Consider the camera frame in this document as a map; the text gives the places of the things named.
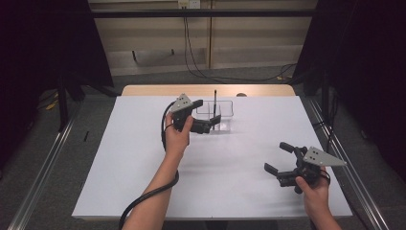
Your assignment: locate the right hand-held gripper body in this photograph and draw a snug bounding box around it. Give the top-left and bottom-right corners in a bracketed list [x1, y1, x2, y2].
[277, 146, 348, 195]

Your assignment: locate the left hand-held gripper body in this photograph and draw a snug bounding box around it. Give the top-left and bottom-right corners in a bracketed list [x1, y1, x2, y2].
[169, 92, 213, 135]

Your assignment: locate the clear acrylic divided container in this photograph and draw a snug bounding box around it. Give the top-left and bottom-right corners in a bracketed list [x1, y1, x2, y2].
[194, 100, 235, 132]

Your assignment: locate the black pen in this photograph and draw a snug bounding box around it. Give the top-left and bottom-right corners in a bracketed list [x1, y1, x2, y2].
[213, 89, 218, 130]

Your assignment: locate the person's left hand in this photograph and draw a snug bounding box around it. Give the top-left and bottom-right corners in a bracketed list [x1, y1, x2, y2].
[164, 111, 195, 157]

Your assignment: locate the person's right hand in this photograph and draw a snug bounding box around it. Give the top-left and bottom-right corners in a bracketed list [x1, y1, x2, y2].
[294, 168, 331, 219]

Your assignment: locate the white table cover sheet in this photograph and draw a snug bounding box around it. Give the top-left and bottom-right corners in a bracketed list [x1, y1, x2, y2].
[71, 95, 353, 221]

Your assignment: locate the black metal stand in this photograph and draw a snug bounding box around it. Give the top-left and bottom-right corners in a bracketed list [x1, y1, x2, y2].
[56, 75, 70, 132]
[320, 72, 332, 129]

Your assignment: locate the black curtain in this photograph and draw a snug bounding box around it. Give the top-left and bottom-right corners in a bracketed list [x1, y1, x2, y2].
[0, 0, 115, 171]
[291, 0, 406, 181]

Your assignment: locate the thin black floor cable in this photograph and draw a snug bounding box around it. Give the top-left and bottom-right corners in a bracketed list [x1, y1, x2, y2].
[183, 8, 299, 83]

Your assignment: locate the metal floor rail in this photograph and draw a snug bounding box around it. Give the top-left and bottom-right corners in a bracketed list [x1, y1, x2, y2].
[8, 101, 83, 230]
[305, 96, 391, 230]

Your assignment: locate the thick black gripper cable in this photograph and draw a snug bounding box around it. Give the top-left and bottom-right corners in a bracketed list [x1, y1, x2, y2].
[118, 101, 180, 230]

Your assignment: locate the white wall socket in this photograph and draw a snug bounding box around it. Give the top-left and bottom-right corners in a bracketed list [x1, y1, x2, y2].
[177, 0, 202, 10]

